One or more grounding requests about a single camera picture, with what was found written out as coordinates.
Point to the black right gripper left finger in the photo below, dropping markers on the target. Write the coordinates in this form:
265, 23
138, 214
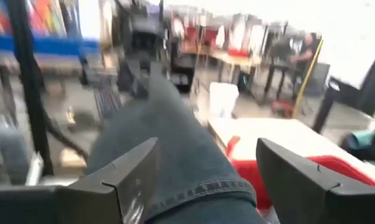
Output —
112, 196

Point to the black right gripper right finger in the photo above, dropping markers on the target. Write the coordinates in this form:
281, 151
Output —
299, 193

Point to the dark denim jeans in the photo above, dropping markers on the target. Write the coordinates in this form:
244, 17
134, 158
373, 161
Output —
175, 149

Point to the red plastic laundry bin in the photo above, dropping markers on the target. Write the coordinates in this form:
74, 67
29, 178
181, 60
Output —
253, 177

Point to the white waste bin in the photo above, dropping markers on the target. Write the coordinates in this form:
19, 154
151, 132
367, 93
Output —
223, 99

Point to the tan wooden desk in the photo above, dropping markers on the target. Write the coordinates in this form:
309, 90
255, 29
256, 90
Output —
284, 133

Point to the yellow pole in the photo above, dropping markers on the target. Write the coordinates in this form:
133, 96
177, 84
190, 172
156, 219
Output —
309, 74

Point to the black table white top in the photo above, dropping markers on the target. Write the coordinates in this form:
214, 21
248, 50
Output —
352, 68

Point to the person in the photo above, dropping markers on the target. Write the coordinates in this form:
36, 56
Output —
304, 54

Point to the black frame post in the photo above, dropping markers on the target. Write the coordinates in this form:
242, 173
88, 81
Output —
28, 93

